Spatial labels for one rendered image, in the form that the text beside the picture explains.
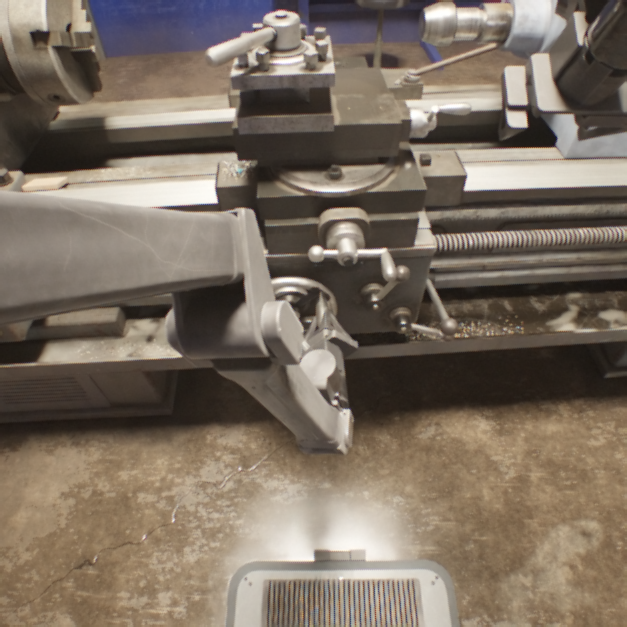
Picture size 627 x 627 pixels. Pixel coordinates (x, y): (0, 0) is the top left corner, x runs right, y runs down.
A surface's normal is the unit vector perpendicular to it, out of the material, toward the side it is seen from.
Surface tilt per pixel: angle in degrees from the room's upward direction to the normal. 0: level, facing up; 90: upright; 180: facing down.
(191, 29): 90
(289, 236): 90
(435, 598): 0
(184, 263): 80
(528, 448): 0
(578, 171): 36
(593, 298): 0
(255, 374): 101
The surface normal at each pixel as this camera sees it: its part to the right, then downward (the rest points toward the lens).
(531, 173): 0.02, -0.07
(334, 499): -0.02, -0.64
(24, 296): 0.97, 0.00
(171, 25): 0.06, 0.77
